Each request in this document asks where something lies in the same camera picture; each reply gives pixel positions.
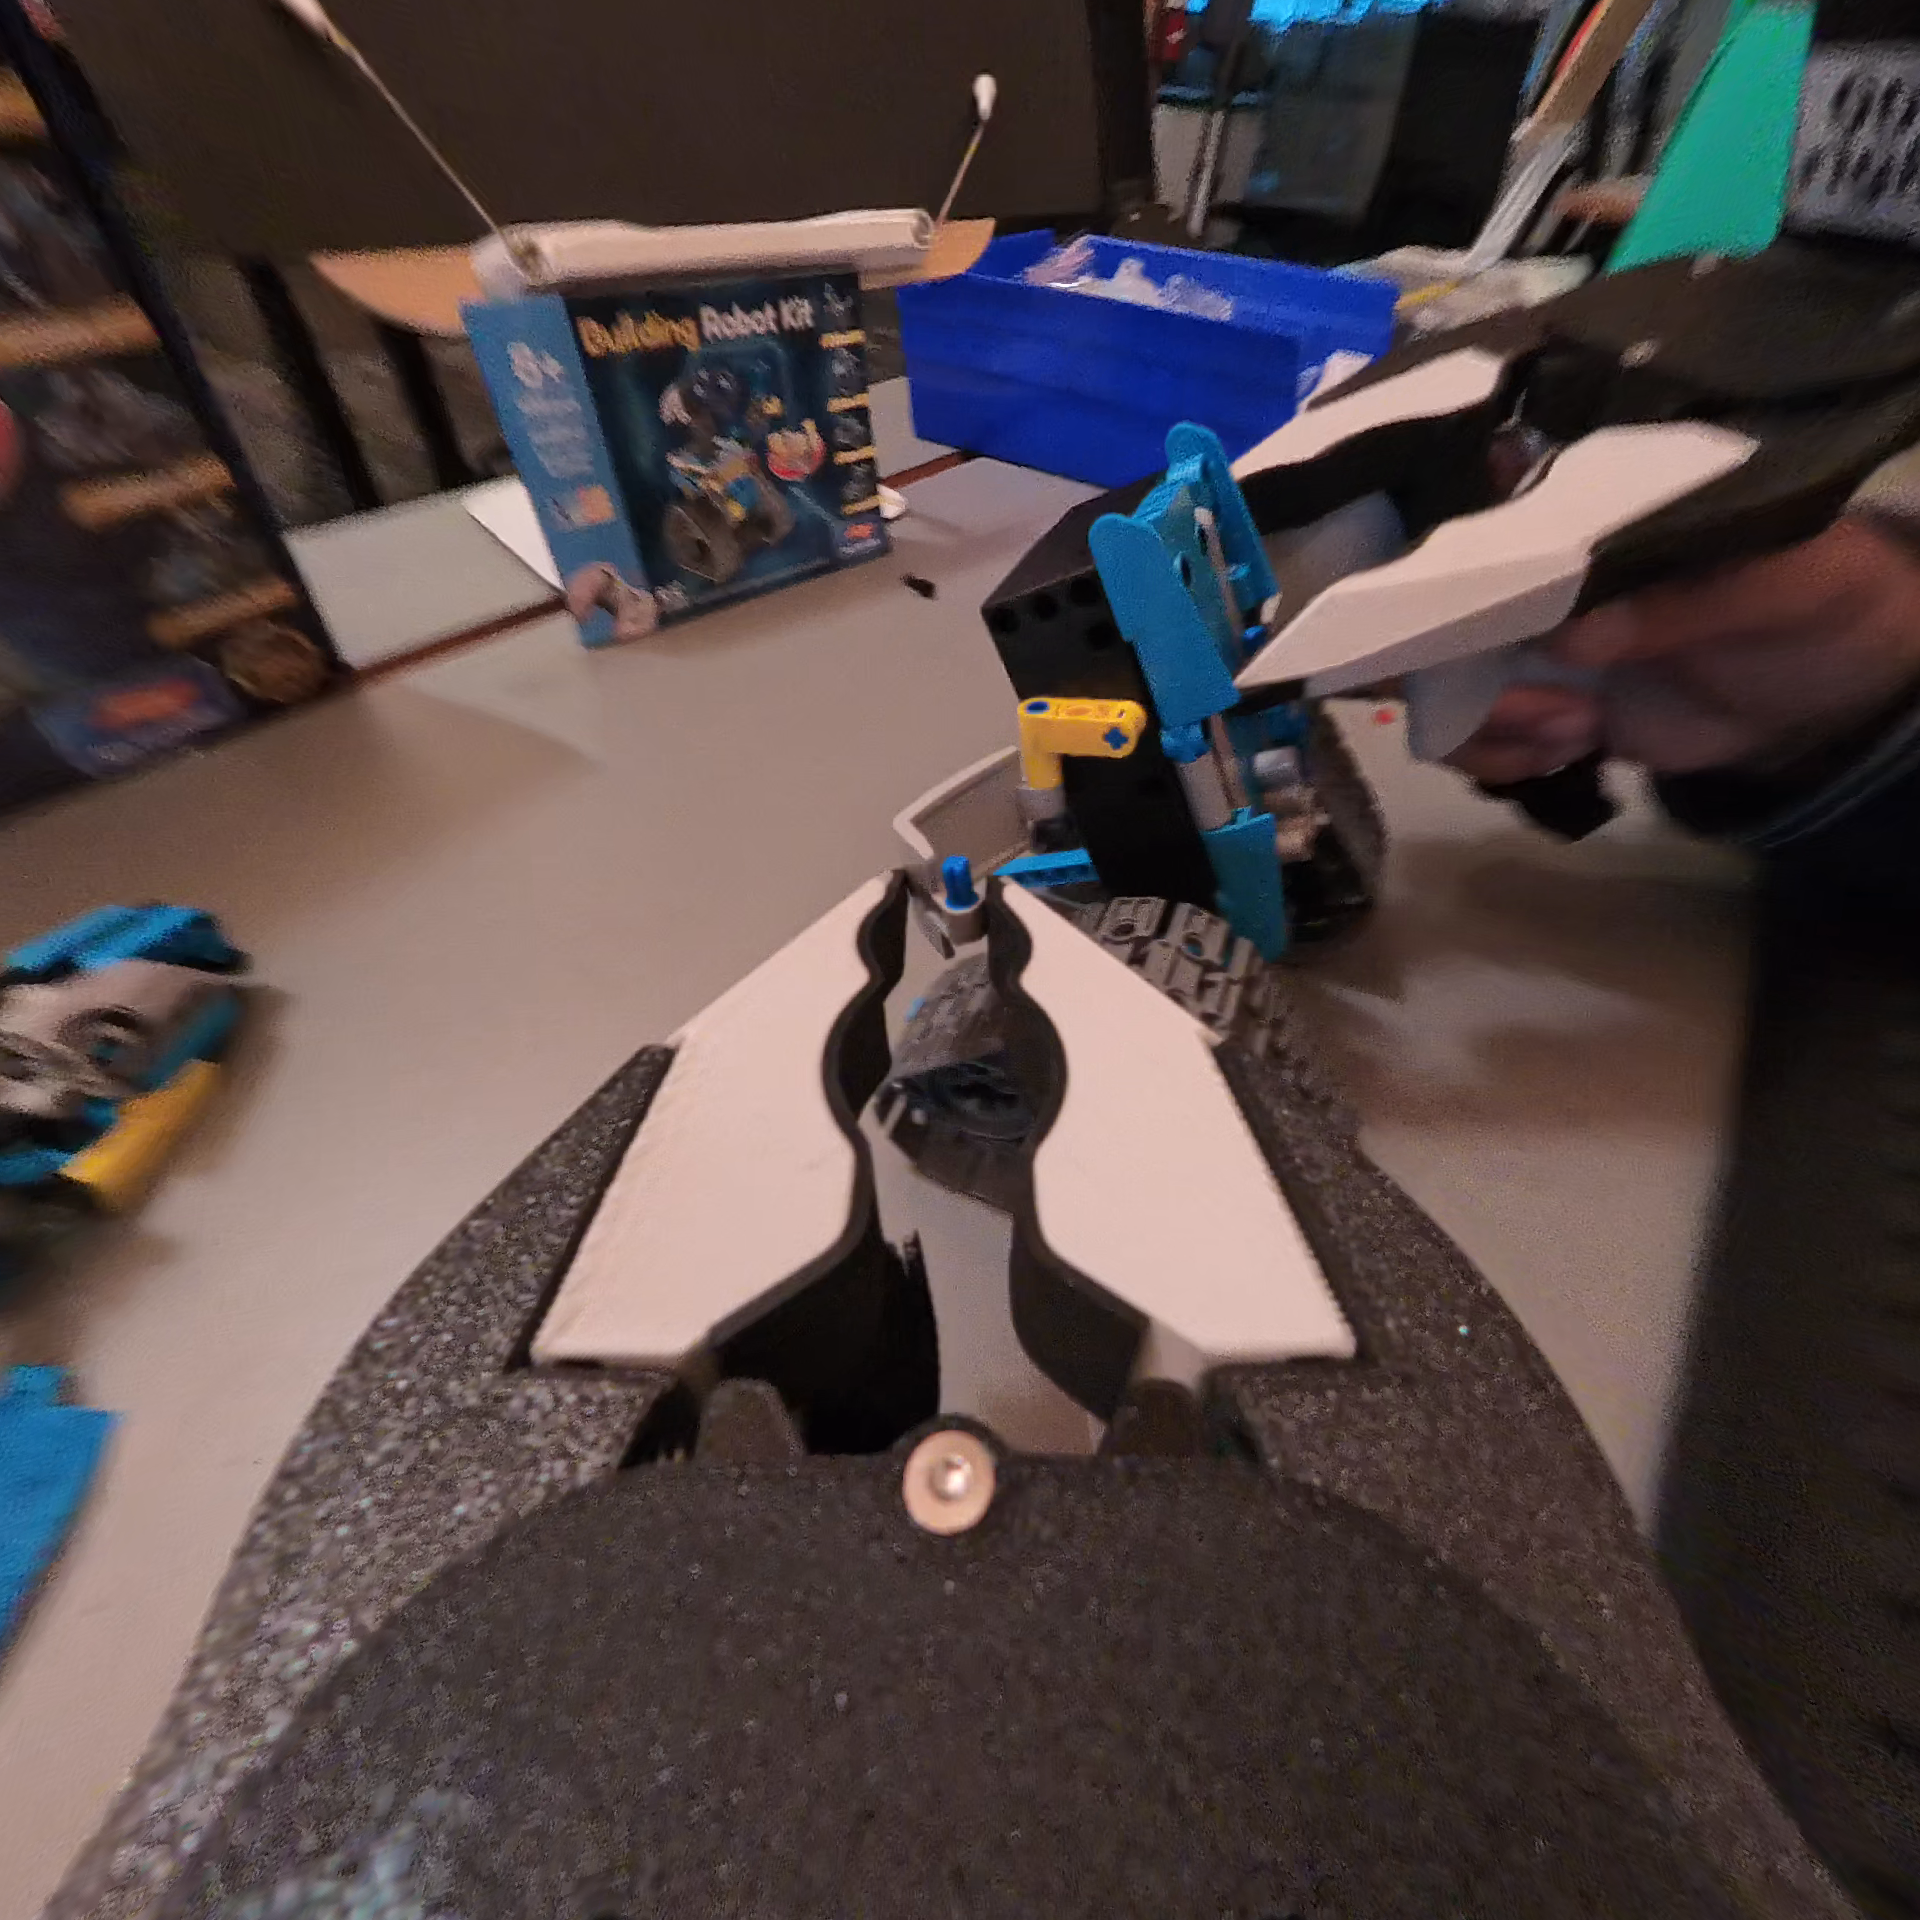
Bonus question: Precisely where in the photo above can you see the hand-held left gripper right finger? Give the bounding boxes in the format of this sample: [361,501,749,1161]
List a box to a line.
[990,880,1361,1415]

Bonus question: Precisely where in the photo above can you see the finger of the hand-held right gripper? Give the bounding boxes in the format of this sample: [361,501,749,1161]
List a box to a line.
[1232,422,1760,698]
[1231,348,1550,541]

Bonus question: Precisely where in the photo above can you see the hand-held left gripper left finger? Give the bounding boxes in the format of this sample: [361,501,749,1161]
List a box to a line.
[533,873,918,1368]

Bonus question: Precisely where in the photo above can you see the grey connector with blue pin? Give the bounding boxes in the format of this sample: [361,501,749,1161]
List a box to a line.
[909,855,995,956]

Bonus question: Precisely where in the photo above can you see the blue grey tracked toy robot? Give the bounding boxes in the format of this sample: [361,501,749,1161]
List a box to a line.
[879,420,1391,1201]

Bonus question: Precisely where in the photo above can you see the person's right forearm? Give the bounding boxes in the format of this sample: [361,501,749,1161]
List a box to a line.
[1642,719,1920,1920]

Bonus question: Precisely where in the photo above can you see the light grey desk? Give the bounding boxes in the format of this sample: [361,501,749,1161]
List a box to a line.
[0,375,1758,1920]

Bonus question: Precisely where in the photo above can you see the person's right hand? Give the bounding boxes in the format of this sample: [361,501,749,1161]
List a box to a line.
[1447,517,1920,810]

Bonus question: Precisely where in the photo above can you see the teal board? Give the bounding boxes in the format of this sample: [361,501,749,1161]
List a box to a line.
[1611,0,1818,272]

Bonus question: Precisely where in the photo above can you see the clear bags of parts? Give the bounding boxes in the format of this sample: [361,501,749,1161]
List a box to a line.
[1027,239,1248,324]

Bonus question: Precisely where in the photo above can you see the blue plastic bin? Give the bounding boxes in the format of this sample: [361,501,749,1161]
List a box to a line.
[896,229,1403,489]

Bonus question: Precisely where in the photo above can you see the white tipped rod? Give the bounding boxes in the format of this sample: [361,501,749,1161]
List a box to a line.
[278,0,528,272]
[937,76,1000,226]

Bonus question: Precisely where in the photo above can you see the robot head brick assembly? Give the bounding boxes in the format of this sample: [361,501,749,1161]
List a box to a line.
[0,900,250,1216]

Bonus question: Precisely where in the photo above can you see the white paper sheet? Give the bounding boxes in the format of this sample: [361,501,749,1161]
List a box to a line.
[465,477,579,600]

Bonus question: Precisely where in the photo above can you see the small robot kit box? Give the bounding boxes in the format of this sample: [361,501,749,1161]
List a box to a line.
[462,270,894,649]

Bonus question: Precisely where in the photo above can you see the white bar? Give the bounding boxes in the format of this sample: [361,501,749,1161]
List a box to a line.
[471,210,935,290]

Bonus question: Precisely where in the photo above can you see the blue curved brick panel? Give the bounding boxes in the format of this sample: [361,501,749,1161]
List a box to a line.
[0,1362,119,1652]

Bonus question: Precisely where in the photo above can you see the black partition panel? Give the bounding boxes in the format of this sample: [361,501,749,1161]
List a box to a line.
[59,0,1157,255]

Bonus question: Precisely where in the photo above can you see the large robot kit box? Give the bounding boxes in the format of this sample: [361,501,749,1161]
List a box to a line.
[0,88,339,817]

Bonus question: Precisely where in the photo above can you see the brown cardboard sheet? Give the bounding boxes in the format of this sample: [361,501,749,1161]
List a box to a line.
[311,216,1000,336]

